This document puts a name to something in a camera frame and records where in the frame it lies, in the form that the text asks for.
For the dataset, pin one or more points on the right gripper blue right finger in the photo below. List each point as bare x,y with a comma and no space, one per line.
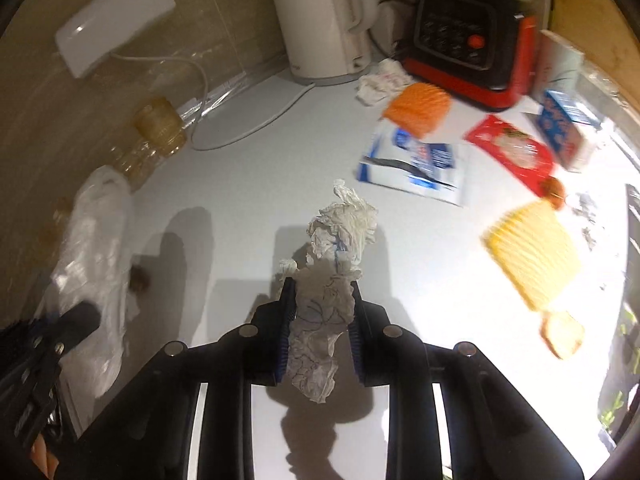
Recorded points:
355,330

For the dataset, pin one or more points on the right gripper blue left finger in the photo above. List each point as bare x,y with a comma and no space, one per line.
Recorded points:
286,311

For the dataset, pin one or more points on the white paper tissue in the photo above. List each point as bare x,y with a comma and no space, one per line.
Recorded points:
324,305

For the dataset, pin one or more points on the clear plastic bag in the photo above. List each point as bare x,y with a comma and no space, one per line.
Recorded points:
93,265

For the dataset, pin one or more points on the blue white wipes packet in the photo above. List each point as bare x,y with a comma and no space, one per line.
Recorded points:
398,160

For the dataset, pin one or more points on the yellow foam fruit net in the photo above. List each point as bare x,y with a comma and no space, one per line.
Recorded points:
535,252

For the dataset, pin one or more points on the bread slice piece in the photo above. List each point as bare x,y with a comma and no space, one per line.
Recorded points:
562,334

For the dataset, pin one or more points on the orange foam fruit net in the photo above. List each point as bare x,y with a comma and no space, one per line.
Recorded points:
419,109

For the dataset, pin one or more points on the red snack packet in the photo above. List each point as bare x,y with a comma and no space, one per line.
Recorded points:
525,158

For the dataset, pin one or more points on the silver blister pack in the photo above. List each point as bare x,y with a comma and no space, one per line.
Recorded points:
586,211

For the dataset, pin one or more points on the small blue white carton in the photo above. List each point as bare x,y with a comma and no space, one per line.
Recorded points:
569,128

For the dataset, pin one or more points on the brown walnut shell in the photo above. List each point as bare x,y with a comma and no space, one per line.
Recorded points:
139,280

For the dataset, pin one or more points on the person left hand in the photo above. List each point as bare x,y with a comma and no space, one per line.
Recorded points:
43,458

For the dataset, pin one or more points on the amber glass teapot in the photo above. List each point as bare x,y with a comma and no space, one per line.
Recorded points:
137,164

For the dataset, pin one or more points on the amber glass cup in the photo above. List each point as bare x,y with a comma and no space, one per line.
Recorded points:
159,123

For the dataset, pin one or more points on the crumpled white tissue by kettle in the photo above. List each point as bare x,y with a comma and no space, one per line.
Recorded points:
387,81

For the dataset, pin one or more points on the small orange fruit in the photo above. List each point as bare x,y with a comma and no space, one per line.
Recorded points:
553,192

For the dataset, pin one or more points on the white electric kettle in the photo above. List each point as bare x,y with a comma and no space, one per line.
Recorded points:
327,40

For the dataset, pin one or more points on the red black blender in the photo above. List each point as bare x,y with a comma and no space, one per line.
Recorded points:
480,50

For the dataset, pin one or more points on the white ceramic cup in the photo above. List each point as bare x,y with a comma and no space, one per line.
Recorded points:
558,65

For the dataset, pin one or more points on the bamboo cutting board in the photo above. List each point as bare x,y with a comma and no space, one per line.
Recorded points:
599,29

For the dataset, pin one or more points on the white wall socket cover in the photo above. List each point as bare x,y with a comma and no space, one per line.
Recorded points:
102,26

